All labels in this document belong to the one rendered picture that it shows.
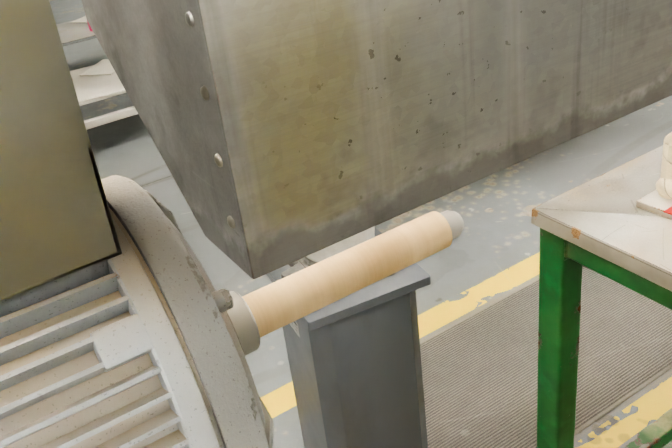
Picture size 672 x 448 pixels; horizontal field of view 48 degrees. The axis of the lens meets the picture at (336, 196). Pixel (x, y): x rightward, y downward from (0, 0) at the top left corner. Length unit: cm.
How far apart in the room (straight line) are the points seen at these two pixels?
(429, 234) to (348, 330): 94
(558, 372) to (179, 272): 111
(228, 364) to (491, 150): 18
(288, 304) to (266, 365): 195
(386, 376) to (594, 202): 60
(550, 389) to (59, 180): 123
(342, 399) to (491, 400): 75
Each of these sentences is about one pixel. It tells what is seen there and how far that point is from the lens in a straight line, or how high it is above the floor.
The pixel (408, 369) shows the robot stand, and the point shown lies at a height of 48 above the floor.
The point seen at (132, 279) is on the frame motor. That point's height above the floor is 136.
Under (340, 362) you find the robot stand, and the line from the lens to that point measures 156.
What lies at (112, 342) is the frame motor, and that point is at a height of 134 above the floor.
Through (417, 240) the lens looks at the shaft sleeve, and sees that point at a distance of 59.
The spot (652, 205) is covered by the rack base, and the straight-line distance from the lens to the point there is 131.
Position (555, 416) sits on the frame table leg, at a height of 50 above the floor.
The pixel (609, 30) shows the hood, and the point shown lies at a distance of 44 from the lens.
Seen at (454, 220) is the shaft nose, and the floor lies 126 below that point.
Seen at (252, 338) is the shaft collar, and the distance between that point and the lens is 53.
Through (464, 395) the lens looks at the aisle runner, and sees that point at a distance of 230.
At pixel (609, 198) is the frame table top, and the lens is 135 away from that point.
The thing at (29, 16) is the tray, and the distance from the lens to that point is 36.
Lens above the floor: 157
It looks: 27 degrees down
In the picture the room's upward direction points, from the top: 7 degrees counter-clockwise
